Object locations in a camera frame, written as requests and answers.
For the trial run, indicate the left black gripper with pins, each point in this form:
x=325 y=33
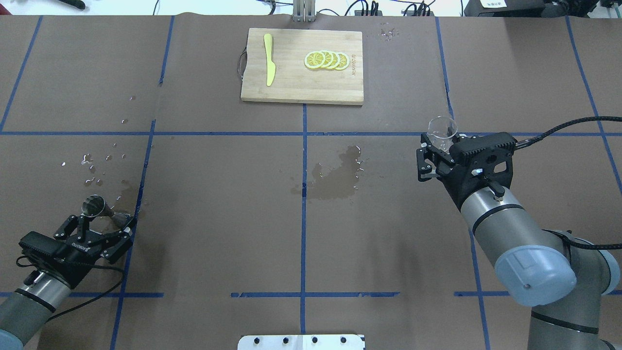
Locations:
x=73 y=260

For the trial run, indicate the back lemon slice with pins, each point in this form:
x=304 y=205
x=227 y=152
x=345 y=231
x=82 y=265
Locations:
x=343 y=61

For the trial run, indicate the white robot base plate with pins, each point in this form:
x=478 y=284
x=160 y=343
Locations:
x=303 y=342

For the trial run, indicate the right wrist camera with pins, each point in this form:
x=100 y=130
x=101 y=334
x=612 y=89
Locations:
x=483 y=150

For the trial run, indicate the bamboo cutting board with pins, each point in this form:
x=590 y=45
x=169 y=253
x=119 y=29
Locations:
x=295 y=83

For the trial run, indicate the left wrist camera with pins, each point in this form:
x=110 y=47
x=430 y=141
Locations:
x=40 y=249

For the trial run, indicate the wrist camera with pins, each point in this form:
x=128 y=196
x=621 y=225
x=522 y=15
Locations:
x=40 y=249
x=483 y=150

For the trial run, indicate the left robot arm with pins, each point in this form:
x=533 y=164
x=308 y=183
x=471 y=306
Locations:
x=36 y=302

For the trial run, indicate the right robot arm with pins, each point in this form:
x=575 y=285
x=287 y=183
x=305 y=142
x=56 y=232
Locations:
x=562 y=278

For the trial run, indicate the steel jigger measuring cup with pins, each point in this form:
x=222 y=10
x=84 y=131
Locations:
x=96 y=206

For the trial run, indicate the yellow plastic knife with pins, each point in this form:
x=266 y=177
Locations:
x=270 y=65

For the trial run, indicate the aluminium frame post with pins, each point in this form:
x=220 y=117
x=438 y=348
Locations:
x=304 y=11

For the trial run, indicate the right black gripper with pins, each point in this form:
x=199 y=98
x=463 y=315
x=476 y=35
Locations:
x=455 y=188

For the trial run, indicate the clear glass cup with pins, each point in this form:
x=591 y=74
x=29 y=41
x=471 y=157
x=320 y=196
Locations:
x=442 y=125

